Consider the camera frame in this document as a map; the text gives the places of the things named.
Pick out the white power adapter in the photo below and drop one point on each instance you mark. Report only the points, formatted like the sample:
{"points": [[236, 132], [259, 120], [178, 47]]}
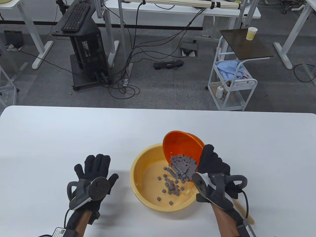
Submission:
{"points": [[219, 92]]}

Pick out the person's left forearm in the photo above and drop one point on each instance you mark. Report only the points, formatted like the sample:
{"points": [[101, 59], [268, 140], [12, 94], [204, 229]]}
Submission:
{"points": [[82, 222]]}

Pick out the long white desk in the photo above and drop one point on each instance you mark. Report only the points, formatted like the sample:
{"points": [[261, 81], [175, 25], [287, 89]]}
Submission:
{"points": [[172, 12]]}

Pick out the black power strip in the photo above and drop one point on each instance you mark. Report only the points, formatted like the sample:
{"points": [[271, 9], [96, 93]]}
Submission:
{"points": [[169, 64]]}

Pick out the office chair base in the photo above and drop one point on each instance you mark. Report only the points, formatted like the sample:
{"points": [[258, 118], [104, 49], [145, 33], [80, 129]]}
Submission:
{"points": [[291, 6]]}

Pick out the orange plastic bowl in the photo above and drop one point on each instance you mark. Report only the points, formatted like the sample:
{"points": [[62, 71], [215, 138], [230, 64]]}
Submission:
{"points": [[184, 145]]}

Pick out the blue cloth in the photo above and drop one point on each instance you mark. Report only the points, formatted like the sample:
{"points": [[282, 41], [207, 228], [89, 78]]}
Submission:
{"points": [[228, 69]]}

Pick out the black monitor pole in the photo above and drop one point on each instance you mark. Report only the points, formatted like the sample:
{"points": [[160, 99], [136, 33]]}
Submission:
{"points": [[60, 5]]}

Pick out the black box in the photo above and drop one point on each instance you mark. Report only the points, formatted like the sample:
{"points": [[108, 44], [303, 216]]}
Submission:
{"points": [[13, 38]]}

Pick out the black wrist camera unit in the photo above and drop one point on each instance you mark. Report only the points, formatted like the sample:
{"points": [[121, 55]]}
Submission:
{"points": [[246, 229]]}

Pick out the grey hand controller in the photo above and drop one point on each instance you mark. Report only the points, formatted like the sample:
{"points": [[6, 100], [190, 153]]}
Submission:
{"points": [[98, 188], [217, 190]]}

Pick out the black keyboard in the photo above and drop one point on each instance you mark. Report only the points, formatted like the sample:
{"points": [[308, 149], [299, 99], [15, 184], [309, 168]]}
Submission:
{"points": [[75, 17]]}

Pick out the person's right hand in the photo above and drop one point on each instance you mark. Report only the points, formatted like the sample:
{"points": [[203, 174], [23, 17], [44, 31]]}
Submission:
{"points": [[212, 163]]}

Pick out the person's left hand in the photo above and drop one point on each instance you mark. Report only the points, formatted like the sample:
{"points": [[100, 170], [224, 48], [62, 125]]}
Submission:
{"points": [[96, 165]]}

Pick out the rolled beige mat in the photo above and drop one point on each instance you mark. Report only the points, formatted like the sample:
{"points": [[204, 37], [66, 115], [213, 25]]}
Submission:
{"points": [[177, 3]]}

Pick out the yellow paper cup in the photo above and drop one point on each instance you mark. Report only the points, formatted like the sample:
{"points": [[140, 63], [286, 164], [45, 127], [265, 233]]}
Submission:
{"points": [[251, 34]]}

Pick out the pile of grey toy blocks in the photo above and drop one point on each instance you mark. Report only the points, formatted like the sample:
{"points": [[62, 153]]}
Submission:
{"points": [[184, 165]]}

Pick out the dark brown side table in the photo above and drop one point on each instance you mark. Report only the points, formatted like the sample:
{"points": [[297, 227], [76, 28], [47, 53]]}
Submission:
{"points": [[246, 47]]}

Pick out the black computer cart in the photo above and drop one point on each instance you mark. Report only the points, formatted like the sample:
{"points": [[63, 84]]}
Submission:
{"points": [[88, 49]]}

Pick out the floor socket box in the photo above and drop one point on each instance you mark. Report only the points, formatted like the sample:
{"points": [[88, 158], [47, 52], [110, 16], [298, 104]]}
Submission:
{"points": [[188, 48]]}

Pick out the white utility cart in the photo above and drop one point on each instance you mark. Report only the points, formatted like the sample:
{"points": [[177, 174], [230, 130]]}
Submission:
{"points": [[251, 84]]}

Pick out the labelled wrist camera unit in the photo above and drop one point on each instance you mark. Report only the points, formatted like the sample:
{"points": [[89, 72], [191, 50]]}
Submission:
{"points": [[63, 232]]}

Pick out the yellow plastic basin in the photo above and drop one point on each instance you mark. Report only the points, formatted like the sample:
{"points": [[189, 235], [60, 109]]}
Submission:
{"points": [[148, 167]]}

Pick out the pink patterned cloth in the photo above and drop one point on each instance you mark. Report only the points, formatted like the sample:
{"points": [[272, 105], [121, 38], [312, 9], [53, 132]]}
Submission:
{"points": [[243, 76]]}

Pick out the person's right forearm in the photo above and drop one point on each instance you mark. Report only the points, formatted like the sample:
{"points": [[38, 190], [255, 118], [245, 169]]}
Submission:
{"points": [[223, 222]]}

